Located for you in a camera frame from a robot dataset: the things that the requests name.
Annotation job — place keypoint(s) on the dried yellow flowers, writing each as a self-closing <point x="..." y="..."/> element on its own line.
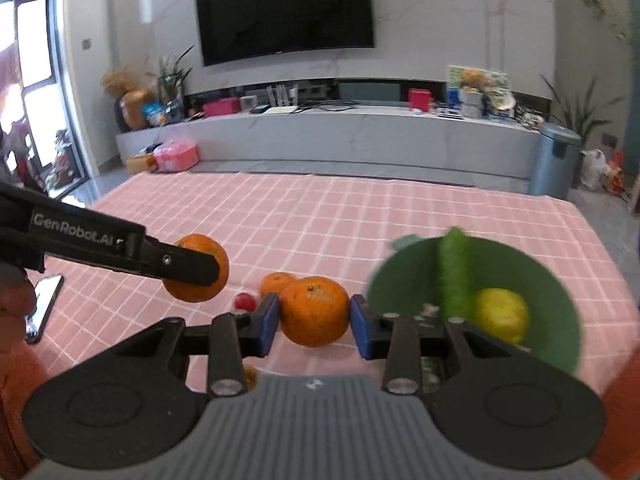
<point x="117" y="82"/>

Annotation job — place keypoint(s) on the blue-grey pedal bin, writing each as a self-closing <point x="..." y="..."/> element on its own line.
<point x="552" y="160"/>

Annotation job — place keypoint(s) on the small orange mandarin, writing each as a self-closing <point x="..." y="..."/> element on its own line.
<point x="275" y="284"/>

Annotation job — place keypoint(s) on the flat orange box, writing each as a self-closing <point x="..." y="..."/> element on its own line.
<point x="139" y="164"/>

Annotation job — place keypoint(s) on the red box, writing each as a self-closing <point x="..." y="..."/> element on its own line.
<point x="419" y="100"/>

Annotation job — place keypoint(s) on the orange-red cloth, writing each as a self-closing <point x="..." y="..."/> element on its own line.
<point x="15" y="400"/>

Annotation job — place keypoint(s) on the magenta box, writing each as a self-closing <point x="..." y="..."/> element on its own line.
<point x="220" y="108"/>

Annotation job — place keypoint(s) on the pink checked tablecloth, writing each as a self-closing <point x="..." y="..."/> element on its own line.
<point x="300" y="220"/>

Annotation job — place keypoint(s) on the small lychee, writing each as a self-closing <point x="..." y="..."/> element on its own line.
<point x="244" y="302"/>

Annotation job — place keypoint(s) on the green cucumber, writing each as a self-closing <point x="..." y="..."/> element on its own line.
<point x="452" y="270"/>

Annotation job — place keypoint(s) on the blue snack bag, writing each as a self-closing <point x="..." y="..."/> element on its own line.
<point x="155" y="112"/>

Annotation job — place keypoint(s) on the red gift bag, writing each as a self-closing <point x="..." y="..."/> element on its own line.
<point x="616" y="175"/>

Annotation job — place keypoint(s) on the person's left hand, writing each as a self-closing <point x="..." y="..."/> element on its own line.
<point x="17" y="300"/>

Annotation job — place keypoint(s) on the glass balcony door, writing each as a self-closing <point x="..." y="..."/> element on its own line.
<point x="35" y="35"/>

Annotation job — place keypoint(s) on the marble television stand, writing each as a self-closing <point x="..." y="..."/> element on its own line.
<point x="350" y="135"/>

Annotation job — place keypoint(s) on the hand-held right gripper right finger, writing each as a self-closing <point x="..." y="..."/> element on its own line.
<point x="362" y="330"/>

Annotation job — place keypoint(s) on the small white device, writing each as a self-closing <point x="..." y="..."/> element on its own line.
<point x="249" y="102"/>

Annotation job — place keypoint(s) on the yellow pear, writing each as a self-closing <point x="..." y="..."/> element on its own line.
<point x="500" y="312"/>

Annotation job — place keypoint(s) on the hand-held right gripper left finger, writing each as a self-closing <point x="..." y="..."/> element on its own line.
<point x="267" y="327"/>

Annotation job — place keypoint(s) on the pink storage box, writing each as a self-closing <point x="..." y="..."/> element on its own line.
<point x="175" y="157"/>

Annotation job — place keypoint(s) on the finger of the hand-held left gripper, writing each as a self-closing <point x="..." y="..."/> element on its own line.
<point x="185" y="262"/>

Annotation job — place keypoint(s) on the brown round vase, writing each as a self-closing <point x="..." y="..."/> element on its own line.
<point x="134" y="110"/>

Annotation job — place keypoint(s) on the brown teddy bear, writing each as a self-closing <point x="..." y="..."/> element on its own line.
<point x="472" y="80"/>

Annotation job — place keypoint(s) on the green bowl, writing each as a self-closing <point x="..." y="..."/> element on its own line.
<point x="410" y="275"/>

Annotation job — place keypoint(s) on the white router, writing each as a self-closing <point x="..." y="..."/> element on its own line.
<point x="280" y="109"/>

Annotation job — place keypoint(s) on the white cap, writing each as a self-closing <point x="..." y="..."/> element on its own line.
<point x="501" y="102"/>

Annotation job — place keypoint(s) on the black smartphone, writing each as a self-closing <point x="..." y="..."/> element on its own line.
<point x="45" y="305"/>

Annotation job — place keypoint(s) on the black flat television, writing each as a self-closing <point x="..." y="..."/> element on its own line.
<point x="285" y="10"/>

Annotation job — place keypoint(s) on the white plastic bag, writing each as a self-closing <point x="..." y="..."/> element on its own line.
<point x="593" y="170"/>

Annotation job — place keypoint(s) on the tall long-leaf potted plant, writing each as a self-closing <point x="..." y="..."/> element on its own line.
<point x="580" y="110"/>

